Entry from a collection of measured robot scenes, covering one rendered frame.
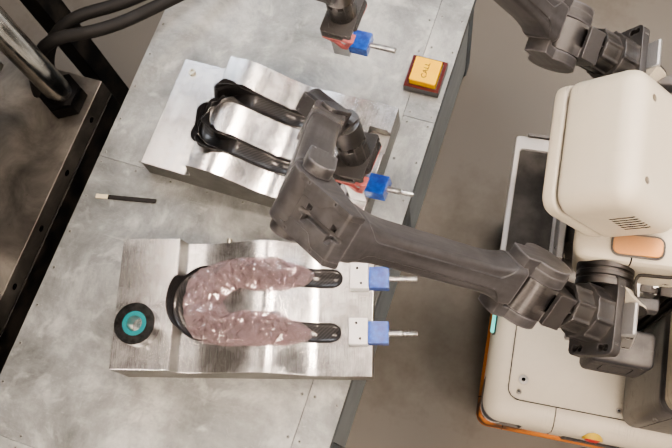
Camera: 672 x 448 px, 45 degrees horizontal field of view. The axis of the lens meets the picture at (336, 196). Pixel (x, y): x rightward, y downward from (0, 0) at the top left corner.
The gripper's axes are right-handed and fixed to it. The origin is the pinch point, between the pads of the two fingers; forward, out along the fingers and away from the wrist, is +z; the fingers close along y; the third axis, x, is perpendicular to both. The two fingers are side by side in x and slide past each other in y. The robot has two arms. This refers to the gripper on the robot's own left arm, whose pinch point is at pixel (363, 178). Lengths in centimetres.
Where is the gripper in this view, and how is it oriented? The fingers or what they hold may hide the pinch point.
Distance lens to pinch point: 160.9
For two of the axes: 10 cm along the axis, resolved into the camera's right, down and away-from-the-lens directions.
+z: 2.0, 5.0, 8.4
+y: -3.5, 8.4, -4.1
